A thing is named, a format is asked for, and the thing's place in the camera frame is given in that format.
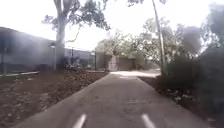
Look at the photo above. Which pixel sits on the small pale building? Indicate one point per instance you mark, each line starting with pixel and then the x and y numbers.
pixel 120 62

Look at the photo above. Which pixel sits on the row of trees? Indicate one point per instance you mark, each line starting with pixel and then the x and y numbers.
pixel 133 46

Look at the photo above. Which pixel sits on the dark metal fence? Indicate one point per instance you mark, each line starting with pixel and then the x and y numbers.
pixel 81 59

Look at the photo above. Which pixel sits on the grey concrete path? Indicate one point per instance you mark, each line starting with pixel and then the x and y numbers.
pixel 118 96

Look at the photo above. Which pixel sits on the thin leaning tree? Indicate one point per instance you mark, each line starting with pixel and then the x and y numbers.
pixel 161 43

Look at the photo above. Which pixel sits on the large pale-trunk tree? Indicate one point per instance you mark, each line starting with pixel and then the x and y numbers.
pixel 60 40

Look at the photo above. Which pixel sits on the robot's own part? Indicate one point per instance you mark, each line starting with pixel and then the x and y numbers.
pixel 147 121
pixel 79 121

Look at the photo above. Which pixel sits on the brown mulch ground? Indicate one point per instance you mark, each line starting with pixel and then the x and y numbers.
pixel 30 93
pixel 176 95

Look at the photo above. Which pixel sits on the dark bushes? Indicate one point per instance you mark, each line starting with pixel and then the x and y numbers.
pixel 200 66

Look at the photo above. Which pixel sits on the dark low building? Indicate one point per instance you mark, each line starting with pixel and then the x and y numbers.
pixel 23 50

